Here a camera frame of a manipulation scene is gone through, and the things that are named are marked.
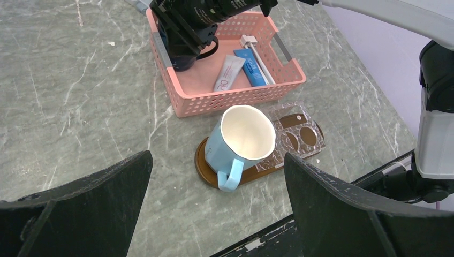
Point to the light blue mug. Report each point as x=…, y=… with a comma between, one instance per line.
x=243, y=137

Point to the white toothpaste tube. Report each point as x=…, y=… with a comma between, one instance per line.
x=228, y=73

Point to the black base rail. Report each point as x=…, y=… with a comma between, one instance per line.
x=282, y=237

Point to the blue toothpaste tube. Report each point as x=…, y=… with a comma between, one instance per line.
x=250, y=67

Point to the pink plastic basket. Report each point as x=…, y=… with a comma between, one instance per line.
x=191, y=92

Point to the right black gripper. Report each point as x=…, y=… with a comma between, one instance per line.
x=186, y=36

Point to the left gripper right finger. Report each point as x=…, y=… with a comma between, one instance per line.
x=336, y=218

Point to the white toothbrush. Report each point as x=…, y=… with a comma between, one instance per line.
x=248, y=41

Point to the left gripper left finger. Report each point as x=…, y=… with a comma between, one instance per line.
x=94, y=215

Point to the clear acrylic toothbrush holder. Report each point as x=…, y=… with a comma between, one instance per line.
x=296, y=133

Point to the dark blue mug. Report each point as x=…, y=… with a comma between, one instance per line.
x=183, y=62

